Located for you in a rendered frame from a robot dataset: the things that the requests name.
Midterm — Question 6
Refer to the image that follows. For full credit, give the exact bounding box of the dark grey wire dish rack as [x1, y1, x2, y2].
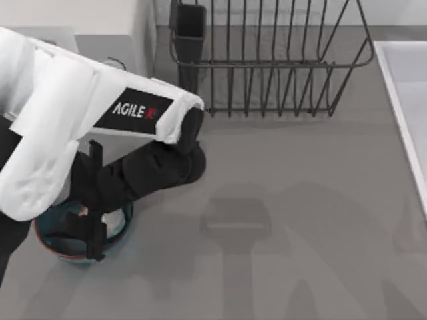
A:
[168, 0, 374, 119]

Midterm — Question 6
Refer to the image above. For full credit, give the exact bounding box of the teal bowl with red stripe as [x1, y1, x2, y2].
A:
[33, 198, 135, 267]

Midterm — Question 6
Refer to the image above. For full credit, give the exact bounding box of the black utensil holder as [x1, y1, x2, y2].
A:
[168, 3, 207, 65]

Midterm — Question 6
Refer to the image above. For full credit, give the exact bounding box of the white sink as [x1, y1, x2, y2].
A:
[372, 40, 427, 221]

